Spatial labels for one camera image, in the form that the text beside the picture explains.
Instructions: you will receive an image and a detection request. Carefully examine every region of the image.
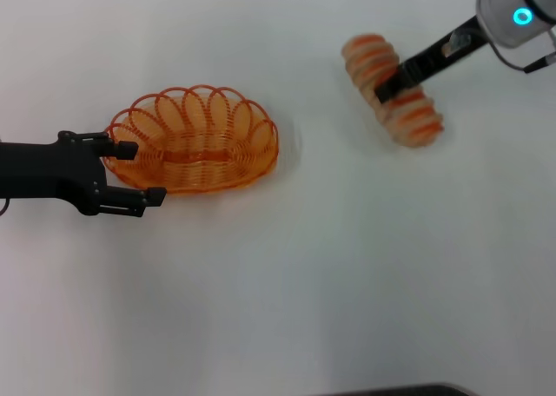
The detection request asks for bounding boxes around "dark curved robot base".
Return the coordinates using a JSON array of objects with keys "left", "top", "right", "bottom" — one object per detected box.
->
[{"left": 308, "top": 382, "right": 474, "bottom": 396}]

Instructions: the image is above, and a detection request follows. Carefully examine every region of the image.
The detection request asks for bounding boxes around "orange striped bread loaf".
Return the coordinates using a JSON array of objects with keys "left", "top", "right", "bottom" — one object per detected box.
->
[{"left": 341, "top": 33, "right": 445, "bottom": 149}]

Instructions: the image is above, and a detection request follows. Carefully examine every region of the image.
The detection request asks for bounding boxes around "silver metal bracket knob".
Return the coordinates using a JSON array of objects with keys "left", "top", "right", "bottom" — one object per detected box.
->
[{"left": 440, "top": 29, "right": 473, "bottom": 58}]

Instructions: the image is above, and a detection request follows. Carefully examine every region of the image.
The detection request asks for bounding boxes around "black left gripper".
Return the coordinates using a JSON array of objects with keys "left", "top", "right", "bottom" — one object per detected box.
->
[{"left": 0, "top": 129, "right": 168, "bottom": 218}]

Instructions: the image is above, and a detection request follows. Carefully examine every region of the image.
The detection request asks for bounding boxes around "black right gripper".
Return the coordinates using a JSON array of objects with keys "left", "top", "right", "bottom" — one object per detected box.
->
[{"left": 374, "top": 16, "right": 490, "bottom": 104}]

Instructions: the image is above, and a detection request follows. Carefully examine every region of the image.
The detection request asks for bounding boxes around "orange wire basket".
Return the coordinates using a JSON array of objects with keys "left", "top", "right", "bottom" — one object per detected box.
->
[{"left": 102, "top": 82, "right": 280, "bottom": 194}]

